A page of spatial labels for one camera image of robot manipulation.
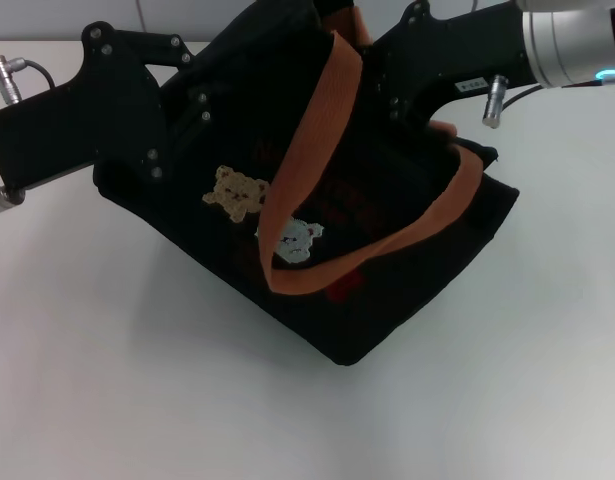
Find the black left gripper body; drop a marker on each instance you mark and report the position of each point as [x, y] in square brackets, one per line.
[87, 115]

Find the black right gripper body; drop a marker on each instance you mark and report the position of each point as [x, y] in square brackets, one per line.
[437, 55]

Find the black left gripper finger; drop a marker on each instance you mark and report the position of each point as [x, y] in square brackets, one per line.
[184, 120]
[162, 50]

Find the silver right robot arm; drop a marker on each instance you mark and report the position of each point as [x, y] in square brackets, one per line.
[572, 40]

